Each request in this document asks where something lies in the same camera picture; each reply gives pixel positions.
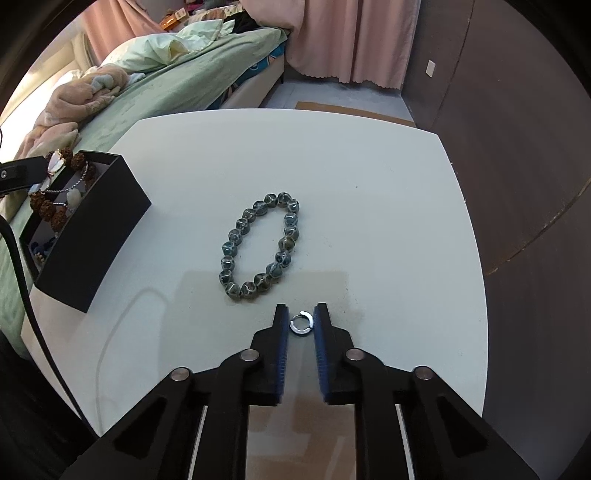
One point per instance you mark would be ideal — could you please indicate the narrow pink curtain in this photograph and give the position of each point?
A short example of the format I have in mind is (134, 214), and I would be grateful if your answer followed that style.
(115, 27)

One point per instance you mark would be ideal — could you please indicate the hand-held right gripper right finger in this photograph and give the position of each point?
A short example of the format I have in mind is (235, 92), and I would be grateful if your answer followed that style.
(321, 364)

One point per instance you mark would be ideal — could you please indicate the white wall socket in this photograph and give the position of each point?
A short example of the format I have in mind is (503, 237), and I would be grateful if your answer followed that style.
(430, 69)

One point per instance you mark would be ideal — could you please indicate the orange box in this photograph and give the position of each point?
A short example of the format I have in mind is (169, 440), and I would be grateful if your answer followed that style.
(171, 18)

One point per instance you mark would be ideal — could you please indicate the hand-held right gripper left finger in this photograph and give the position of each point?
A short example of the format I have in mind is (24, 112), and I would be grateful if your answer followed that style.
(282, 364)

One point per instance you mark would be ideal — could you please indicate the black jewelry box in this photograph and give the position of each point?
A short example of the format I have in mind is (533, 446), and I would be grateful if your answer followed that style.
(101, 240)

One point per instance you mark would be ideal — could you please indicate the white side table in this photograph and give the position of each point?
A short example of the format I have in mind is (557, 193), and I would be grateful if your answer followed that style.
(392, 207)

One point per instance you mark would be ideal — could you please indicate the peach flower-print blanket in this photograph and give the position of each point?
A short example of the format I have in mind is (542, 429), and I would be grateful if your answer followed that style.
(64, 101)

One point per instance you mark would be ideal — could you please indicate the light green duvet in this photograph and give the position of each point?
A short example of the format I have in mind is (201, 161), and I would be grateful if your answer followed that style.
(152, 48)

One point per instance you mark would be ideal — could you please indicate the beige headboard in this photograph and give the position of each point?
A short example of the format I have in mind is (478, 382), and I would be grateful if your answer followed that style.
(83, 50)

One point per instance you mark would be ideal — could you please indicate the black cloth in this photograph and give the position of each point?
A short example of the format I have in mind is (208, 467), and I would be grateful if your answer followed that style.
(251, 23)

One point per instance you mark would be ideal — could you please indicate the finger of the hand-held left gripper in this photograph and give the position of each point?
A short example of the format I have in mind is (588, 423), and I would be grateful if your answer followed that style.
(23, 173)

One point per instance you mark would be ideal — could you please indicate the bed with green sheet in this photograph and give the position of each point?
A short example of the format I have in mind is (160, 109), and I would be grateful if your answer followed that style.
(175, 87)

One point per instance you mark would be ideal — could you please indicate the teal printed bed sheet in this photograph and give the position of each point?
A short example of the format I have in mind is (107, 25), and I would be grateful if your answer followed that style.
(261, 64)

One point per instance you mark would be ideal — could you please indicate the wide pink curtain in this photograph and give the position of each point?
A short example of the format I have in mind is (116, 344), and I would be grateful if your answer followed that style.
(351, 41)

